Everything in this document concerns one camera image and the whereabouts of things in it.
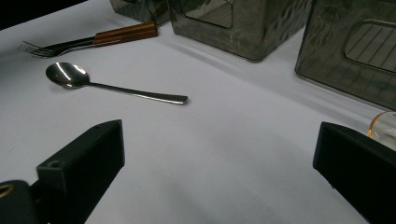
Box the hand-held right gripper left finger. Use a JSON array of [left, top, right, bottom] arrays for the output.
[[36, 119, 126, 224]]

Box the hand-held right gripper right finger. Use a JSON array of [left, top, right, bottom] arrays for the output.
[[312, 121, 396, 224]]

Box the silver metal spoon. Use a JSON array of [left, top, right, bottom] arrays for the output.
[[45, 61, 190, 105]]

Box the smoked translucent plastic bin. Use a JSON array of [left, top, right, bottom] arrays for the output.
[[108, 0, 172, 26], [294, 0, 396, 111], [165, 0, 313, 63]]

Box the clear cup amber rim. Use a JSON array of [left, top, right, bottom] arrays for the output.
[[367, 111, 396, 152]]

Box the wooden handled fork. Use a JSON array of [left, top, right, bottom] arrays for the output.
[[17, 28, 159, 59]]

